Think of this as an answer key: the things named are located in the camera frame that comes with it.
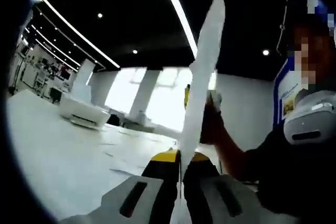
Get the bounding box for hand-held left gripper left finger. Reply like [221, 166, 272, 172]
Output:
[60, 148, 182, 224]

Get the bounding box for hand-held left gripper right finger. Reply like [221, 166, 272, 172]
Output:
[182, 152, 300, 224]

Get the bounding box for white printing papers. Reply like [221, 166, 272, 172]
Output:
[99, 124, 184, 177]

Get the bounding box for person's right hand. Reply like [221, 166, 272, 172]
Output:
[201, 102, 226, 145]

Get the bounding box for operator in black clothes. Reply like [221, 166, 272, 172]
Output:
[244, 126, 336, 217]

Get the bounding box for black office chair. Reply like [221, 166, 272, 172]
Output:
[107, 113, 121, 127]

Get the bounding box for long ceiling light strip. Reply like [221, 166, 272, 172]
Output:
[154, 0, 199, 58]

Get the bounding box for white grey chest device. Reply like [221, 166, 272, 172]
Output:
[283, 89, 336, 146]

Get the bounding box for white printer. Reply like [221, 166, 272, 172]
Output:
[59, 95, 111, 130]

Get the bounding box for blue white wall poster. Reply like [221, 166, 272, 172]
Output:
[272, 58, 302, 127]

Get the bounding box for hanging ceiling cable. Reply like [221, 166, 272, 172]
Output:
[276, 0, 289, 51]

